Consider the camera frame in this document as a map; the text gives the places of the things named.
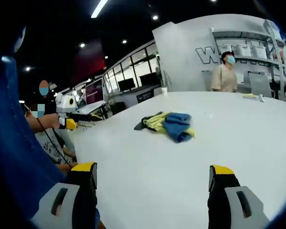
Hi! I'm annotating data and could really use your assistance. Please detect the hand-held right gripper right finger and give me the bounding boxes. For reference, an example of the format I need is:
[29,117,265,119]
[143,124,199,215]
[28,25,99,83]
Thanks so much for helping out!
[207,164,271,229]

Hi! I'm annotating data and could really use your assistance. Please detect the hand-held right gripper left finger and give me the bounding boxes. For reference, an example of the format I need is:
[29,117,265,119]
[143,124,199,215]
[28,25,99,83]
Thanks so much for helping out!
[30,161,98,229]

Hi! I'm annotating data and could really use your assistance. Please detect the yellow garment blue grey sleeves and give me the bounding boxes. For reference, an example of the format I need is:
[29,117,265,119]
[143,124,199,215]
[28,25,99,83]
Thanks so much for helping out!
[133,111,196,144]

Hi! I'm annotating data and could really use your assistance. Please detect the person's left hand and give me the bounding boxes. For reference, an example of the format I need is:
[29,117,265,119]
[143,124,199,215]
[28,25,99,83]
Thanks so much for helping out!
[49,114,61,129]

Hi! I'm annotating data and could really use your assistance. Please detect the monitor with pink screen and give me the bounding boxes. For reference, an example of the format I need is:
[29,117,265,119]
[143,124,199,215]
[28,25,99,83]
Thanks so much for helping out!
[84,78,105,105]

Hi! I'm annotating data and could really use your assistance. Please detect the operator in blue clothing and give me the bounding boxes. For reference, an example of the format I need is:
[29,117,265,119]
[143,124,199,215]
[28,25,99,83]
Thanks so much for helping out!
[0,54,105,229]

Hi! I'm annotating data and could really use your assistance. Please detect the black monitor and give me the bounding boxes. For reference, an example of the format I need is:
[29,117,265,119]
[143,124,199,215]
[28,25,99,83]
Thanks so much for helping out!
[139,72,158,88]
[117,77,136,93]

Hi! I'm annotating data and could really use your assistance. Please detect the glass partition with black frames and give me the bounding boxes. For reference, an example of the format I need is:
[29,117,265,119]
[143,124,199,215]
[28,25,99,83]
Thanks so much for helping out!
[102,40,159,96]

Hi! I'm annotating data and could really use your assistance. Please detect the ceiling light strip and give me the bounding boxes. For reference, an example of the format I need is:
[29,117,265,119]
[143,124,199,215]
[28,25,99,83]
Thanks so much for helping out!
[90,0,108,19]

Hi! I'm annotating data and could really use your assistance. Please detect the grey chair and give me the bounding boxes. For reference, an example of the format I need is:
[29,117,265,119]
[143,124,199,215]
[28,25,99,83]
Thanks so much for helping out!
[249,72,273,98]

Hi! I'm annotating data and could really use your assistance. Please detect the round ceiling spotlights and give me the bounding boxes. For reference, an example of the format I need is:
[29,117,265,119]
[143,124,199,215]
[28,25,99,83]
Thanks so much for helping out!
[25,0,217,72]

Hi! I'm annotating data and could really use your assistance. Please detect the row of white storage boxes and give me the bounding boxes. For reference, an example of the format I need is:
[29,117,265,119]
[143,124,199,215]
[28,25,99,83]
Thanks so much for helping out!
[221,42,270,59]

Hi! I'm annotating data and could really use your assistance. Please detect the metal shelf unit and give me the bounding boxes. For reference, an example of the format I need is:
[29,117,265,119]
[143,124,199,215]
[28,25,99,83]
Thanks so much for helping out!
[211,19,286,98]

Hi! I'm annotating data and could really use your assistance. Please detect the black cable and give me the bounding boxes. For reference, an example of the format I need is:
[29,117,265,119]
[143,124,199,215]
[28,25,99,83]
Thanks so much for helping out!
[35,116,72,167]

